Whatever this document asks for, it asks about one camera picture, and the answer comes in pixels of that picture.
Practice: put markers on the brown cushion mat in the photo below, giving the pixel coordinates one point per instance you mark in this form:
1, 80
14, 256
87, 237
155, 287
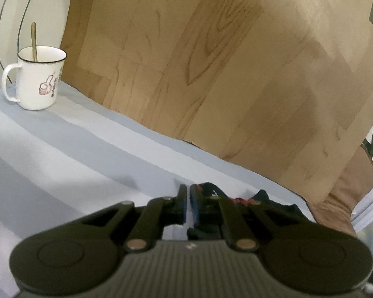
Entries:
345, 198

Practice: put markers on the white enamel mug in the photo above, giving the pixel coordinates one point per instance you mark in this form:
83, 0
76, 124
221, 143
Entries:
34, 80

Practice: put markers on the black garment with red stripes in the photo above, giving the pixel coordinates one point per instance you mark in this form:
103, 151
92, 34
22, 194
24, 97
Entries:
264, 197

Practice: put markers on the striped bed sheet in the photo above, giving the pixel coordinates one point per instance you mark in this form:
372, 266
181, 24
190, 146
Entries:
65, 161

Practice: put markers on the metal spoon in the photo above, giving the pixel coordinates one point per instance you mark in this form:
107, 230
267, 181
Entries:
34, 43

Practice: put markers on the wood-pattern board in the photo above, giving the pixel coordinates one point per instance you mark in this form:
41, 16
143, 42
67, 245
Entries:
205, 68

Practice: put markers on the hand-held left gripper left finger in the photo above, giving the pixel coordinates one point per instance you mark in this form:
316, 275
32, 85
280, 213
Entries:
182, 206

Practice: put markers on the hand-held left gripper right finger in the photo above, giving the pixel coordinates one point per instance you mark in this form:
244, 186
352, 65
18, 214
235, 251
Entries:
195, 208

